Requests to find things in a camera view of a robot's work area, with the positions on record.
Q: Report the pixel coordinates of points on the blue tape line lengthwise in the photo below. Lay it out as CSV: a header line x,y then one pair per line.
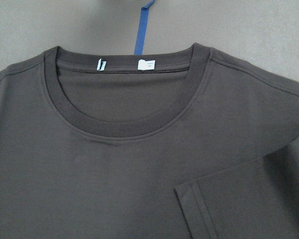
x,y
142,28

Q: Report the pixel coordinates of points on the white shirt neck label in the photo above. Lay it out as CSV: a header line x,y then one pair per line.
x,y
144,65

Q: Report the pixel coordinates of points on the brown t-shirt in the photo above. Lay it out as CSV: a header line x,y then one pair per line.
x,y
205,146

